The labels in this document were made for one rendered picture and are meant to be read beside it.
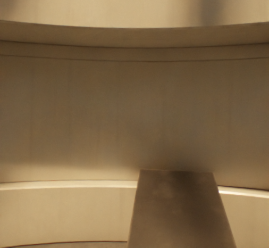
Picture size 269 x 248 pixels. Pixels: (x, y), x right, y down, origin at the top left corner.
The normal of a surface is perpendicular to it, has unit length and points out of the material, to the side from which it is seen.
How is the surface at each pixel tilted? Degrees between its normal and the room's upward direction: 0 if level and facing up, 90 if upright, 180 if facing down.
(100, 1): 90
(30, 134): 90
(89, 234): 90
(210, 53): 90
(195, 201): 25
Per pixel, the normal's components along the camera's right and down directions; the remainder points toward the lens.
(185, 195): -0.04, -0.91
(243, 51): -0.28, -0.01
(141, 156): -0.04, -0.01
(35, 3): 0.19, 0.00
